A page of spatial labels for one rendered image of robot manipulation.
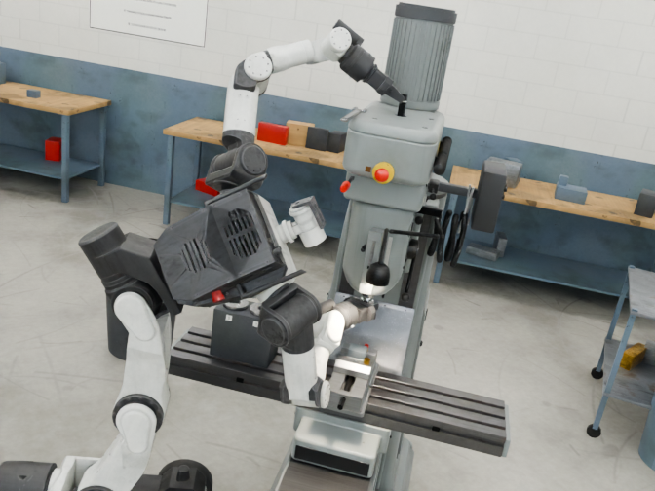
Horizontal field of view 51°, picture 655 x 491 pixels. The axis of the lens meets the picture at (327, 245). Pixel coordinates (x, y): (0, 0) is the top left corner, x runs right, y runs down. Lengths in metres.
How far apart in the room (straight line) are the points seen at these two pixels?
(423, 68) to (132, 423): 1.39
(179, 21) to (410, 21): 4.79
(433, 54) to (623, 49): 4.24
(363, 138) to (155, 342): 0.80
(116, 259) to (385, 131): 0.80
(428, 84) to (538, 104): 4.12
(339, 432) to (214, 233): 0.98
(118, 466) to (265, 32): 5.00
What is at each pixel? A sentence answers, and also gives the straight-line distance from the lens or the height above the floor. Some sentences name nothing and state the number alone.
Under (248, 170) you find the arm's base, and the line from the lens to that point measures 1.80.
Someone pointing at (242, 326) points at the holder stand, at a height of 1.08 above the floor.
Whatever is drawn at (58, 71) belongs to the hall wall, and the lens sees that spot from 7.53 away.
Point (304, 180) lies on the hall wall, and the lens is 6.66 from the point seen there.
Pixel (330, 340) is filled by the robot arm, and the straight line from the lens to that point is 2.06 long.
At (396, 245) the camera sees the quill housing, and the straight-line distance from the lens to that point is 2.14.
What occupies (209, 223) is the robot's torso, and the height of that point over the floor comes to 1.64.
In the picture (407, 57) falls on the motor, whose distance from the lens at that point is 2.27.
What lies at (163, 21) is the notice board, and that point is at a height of 1.70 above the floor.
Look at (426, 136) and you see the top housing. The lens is 1.92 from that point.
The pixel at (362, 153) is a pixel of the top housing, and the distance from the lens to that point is 1.93.
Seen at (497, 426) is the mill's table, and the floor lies 0.94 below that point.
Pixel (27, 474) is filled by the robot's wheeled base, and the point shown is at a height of 0.75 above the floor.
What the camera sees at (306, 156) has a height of 0.88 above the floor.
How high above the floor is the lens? 2.22
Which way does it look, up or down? 21 degrees down
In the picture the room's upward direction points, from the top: 9 degrees clockwise
